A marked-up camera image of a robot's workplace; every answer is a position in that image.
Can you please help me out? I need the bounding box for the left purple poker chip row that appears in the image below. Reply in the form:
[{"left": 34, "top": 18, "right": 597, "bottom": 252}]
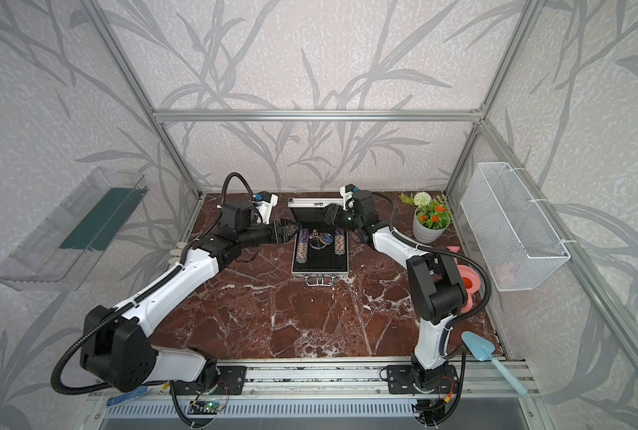
[{"left": 296, "top": 229, "right": 310, "bottom": 264}]

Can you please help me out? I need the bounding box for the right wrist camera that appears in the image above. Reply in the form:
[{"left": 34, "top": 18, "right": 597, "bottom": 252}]
[{"left": 340, "top": 184, "right": 359, "bottom": 211}]

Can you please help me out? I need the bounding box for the potted artificial flower plant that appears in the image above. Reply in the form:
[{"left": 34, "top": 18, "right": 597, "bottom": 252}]
[{"left": 400, "top": 192, "right": 452, "bottom": 244}]

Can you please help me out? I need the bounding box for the white wire mesh basket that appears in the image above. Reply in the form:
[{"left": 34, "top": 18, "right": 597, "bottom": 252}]
[{"left": 461, "top": 162, "right": 571, "bottom": 292}]

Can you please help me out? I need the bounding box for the silver aluminium poker case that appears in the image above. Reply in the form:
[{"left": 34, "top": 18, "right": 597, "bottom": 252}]
[{"left": 288, "top": 198, "right": 349, "bottom": 288}]

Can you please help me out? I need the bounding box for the white work glove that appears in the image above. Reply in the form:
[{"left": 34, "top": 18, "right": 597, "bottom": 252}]
[{"left": 168, "top": 242, "right": 190, "bottom": 267}]

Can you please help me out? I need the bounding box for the pink watering can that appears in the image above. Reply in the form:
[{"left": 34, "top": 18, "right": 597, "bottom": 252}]
[{"left": 454, "top": 257, "right": 482, "bottom": 314}]

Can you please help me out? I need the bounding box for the blue dotted work glove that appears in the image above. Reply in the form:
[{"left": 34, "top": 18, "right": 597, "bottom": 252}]
[{"left": 106, "top": 385, "right": 150, "bottom": 408}]

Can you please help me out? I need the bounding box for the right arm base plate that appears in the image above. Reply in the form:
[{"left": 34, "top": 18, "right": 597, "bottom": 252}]
[{"left": 383, "top": 364, "right": 459, "bottom": 397}]

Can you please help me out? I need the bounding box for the loose poker chips pile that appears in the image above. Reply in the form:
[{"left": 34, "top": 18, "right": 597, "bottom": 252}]
[{"left": 309, "top": 230, "right": 334, "bottom": 250}]

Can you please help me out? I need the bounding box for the green circuit board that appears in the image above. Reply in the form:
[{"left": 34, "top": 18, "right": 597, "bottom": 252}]
[{"left": 188, "top": 401, "right": 227, "bottom": 416}]

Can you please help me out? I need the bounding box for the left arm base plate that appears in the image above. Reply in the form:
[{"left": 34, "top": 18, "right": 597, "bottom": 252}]
[{"left": 173, "top": 365, "right": 247, "bottom": 396}]

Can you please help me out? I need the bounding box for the purple poker chip row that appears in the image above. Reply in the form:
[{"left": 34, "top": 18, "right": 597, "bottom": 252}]
[
  {"left": 334, "top": 229, "right": 347, "bottom": 256},
  {"left": 296, "top": 229, "right": 310, "bottom": 264}
]

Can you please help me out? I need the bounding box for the right purple poker chip row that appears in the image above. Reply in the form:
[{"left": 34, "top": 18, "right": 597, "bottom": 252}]
[{"left": 334, "top": 229, "right": 347, "bottom": 256}]

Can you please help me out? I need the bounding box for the light blue garden trowel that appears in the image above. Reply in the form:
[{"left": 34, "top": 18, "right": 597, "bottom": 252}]
[{"left": 461, "top": 331, "right": 528, "bottom": 397}]

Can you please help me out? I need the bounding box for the clear plastic wall shelf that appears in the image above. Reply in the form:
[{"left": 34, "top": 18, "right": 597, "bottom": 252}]
[{"left": 0, "top": 168, "right": 149, "bottom": 291}]

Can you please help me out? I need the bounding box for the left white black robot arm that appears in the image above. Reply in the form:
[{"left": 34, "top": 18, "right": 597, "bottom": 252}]
[{"left": 50, "top": 191, "right": 297, "bottom": 395}]

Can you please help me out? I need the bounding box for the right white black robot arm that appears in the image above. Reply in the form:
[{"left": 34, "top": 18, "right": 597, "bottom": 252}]
[{"left": 320, "top": 186, "right": 492, "bottom": 372}]

